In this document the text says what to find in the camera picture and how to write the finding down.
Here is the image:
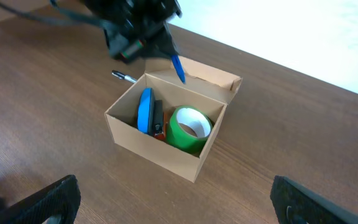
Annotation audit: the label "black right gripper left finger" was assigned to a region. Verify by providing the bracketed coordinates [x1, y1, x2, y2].
[0, 175, 81, 224]

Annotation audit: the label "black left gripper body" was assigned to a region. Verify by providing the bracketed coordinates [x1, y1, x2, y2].
[103, 12, 181, 63]

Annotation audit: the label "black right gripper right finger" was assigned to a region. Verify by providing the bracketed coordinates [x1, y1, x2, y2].
[270, 175, 358, 224]

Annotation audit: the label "black sharpie marker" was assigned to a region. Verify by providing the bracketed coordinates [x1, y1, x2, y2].
[111, 70, 137, 83]

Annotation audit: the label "blue ballpoint pen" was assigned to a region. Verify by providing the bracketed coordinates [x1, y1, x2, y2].
[171, 55, 186, 84]

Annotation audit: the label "blue plastic case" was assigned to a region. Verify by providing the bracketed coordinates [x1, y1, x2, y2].
[137, 88, 155, 135]

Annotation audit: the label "brown cardboard box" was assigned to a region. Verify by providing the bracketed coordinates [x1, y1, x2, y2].
[105, 57, 242, 182]

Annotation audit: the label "orange black stapler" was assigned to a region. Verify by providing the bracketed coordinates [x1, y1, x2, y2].
[152, 100, 166, 141]

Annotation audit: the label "green tape roll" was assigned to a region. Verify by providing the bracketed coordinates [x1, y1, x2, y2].
[166, 105, 213, 154]

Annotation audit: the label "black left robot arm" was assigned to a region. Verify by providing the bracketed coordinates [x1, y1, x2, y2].
[81, 0, 181, 63]

